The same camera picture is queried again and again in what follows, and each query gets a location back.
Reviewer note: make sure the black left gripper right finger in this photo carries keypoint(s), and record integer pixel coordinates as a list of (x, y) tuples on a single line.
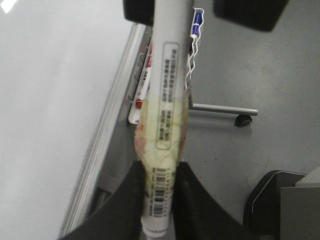
[(197, 216)]

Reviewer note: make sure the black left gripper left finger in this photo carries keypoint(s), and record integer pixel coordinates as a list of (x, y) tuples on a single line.
[(119, 217)]

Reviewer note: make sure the white black-tip whiteboard marker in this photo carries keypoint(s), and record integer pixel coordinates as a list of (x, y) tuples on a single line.
[(161, 130)]

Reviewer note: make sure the large white whiteboard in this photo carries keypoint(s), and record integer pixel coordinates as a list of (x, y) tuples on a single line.
[(64, 70)]

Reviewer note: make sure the grey stand leg with caster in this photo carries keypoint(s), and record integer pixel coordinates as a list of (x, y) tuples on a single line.
[(244, 115)]

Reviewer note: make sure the red-capped white marker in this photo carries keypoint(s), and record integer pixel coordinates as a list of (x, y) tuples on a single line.
[(142, 93)]

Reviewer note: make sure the blue-capped marker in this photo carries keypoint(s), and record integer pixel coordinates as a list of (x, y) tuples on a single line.
[(197, 21)]

